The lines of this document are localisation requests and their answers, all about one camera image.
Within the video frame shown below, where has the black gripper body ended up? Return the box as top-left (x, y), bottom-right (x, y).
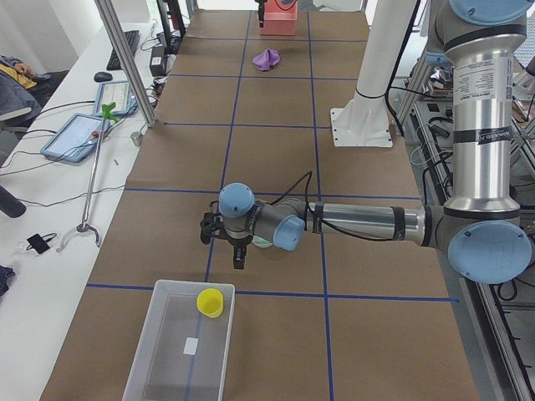
top-left (222, 228), bottom-right (253, 249)

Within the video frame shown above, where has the purple cloth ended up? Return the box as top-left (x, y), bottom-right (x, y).
top-left (252, 48), bottom-right (281, 72)

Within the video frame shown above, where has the yellow plastic cup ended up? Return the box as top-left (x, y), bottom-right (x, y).
top-left (196, 287), bottom-right (224, 318)

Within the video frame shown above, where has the green ceramic bowl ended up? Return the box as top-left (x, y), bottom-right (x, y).
top-left (252, 236), bottom-right (273, 249)

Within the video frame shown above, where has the pink plastic bin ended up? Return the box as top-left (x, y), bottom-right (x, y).
top-left (257, 0), bottom-right (298, 36)

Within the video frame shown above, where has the black power adapter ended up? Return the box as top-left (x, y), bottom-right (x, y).
top-left (149, 45), bottom-right (168, 77)

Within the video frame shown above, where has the clear plastic bin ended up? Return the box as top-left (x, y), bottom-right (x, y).
top-left (122, 280), bottom-right (235, 400)

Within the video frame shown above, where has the black keyboard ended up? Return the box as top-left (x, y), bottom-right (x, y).
top-left (105, 29), bottom-right (141, 71)

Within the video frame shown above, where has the small metal cylinder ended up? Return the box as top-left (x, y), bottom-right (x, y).
top-left (130, 132), bottom-right (143, 146)

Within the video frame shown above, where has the far blue teach pendant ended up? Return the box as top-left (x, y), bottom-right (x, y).
top-left (92, 80), bottom-right (137, 117)

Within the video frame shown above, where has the blue teach pendant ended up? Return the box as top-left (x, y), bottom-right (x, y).
top-left (40, 113), bottom-right (110, 164)
top-left (92, 80), bottom-right (137, 117)

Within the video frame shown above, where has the black computer mouse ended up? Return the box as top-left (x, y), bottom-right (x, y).
top-left (94, 71), bottom-right (113, 83)

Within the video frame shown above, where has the near blue teach pendant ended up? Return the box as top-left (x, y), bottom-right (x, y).
top-left (40, 113), bottom-right (110, 164)

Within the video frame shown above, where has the aluminium frame post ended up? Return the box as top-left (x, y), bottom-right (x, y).
top-left (94, 0), bottom-right (156, 128)

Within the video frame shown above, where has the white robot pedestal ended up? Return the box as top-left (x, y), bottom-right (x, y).
top-left (330, 0), bottom-right (420, 147)

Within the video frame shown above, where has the green handled reacher grabber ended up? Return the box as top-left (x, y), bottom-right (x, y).
top-left (55, 102), bottom-right (118, 253)

